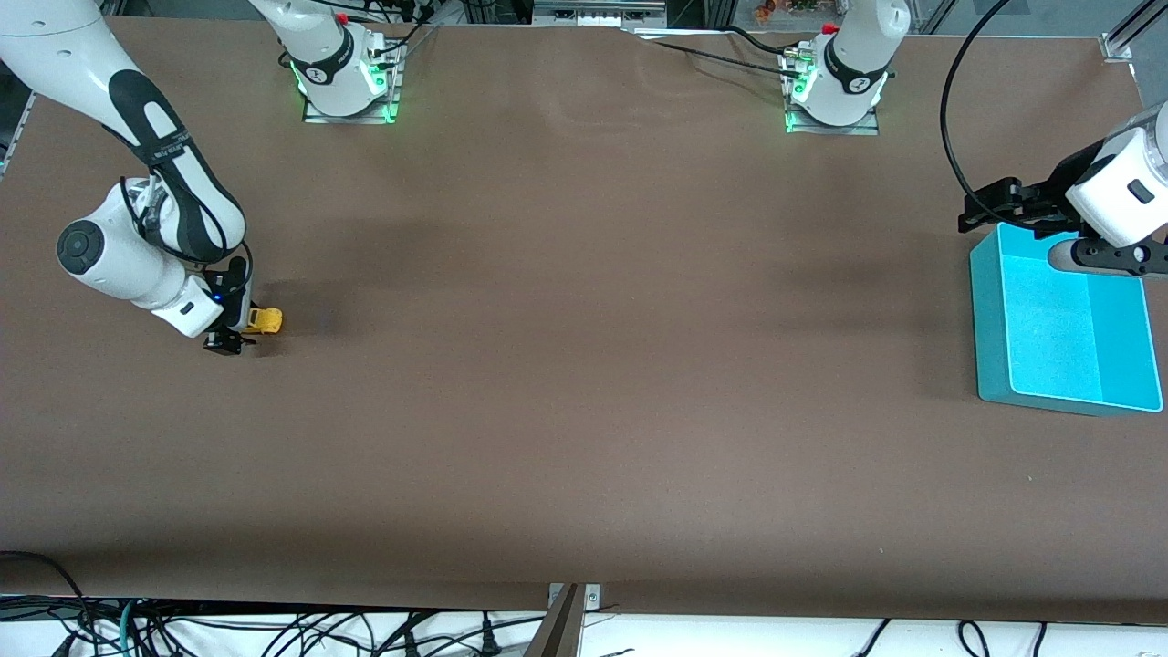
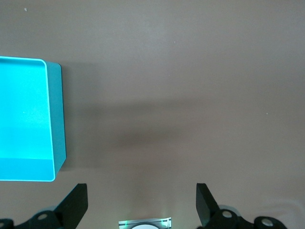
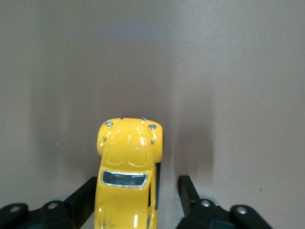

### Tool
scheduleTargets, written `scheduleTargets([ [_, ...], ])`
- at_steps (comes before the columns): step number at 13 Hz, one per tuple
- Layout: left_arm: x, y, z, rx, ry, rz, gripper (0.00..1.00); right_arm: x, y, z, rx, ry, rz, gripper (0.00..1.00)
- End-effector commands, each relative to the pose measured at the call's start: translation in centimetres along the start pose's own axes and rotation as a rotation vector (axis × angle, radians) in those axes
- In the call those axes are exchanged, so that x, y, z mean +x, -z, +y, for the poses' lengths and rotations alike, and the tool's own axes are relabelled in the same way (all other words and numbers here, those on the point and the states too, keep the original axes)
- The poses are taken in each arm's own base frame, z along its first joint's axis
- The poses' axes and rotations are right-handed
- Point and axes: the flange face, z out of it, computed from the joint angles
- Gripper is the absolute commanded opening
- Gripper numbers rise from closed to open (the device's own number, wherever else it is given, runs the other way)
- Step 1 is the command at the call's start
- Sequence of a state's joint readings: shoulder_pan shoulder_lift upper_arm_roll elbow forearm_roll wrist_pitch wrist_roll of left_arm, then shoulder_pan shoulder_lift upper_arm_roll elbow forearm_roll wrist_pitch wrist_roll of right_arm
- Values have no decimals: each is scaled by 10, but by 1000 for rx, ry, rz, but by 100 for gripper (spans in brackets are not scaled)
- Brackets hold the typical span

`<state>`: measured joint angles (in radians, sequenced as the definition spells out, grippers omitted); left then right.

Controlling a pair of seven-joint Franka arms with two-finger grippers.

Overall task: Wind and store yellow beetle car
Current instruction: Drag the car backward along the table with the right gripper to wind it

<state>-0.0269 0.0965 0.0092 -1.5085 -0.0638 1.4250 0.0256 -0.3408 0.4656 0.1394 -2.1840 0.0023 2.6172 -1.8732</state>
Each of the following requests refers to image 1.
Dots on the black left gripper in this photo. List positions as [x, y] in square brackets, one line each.
[1056, 192]

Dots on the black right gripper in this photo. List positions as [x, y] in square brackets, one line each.
[237, 280]

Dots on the yellow beetle toy car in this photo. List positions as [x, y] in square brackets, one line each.
[267, 320]

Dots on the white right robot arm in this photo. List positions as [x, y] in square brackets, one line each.
[109, 255]

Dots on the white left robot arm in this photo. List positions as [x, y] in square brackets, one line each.
[849, 64]

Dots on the teal plastic bin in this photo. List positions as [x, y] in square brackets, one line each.
[1049, 338]

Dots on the small orange figure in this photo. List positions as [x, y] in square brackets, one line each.
[764, 11]

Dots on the black power plug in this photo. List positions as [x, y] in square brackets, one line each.
[488, 643]

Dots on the dark stand leg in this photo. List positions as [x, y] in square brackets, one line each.
[558, 634]

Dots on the grey power strip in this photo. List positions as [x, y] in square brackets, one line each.
[598, 13]

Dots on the aluminium frame corner bracket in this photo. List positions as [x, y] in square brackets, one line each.
[1118, 46]

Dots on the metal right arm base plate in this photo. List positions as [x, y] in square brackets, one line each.
[351, 119]

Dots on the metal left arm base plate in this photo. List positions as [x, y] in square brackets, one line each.
[835, 130]

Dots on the small metal edge bracket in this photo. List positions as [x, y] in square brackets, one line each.
[591, 598]

